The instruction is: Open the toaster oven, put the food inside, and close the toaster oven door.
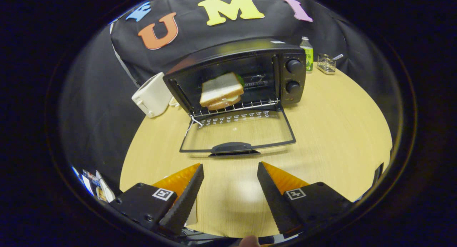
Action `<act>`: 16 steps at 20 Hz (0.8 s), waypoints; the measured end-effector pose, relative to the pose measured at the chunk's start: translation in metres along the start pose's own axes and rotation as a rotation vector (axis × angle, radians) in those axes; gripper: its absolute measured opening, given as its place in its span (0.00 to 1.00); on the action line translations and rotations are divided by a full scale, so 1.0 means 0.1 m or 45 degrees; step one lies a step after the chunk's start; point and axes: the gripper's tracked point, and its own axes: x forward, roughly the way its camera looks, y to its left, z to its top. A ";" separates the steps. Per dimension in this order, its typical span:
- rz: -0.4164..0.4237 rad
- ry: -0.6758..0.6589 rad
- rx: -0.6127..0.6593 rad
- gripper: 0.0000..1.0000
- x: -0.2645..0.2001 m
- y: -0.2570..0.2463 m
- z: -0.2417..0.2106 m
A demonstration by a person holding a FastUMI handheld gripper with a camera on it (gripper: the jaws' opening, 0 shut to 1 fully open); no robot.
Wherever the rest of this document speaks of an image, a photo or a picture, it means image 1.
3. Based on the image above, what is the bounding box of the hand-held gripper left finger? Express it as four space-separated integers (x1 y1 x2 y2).
109 163 205 236

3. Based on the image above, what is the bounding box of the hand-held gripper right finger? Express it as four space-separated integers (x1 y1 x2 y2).
257 161 355 238

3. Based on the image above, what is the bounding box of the toast sandwich with lettuce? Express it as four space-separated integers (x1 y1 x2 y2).
199 72 245 111

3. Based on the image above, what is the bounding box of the black toaster oven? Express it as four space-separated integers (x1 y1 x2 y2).
163 37 307 157

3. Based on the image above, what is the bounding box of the white lidded food container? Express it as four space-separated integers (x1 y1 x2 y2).
96 170 116 203

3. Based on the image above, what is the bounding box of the white pop-up toaster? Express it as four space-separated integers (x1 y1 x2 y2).
131 72 173 118

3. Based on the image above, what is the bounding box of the blue printed box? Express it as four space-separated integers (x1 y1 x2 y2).
71 166 96 196

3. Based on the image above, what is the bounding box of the green drink bottle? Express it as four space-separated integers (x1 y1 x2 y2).
299 36 314 73

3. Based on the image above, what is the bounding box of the clear wire holder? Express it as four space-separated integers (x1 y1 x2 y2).
317 54 337 75

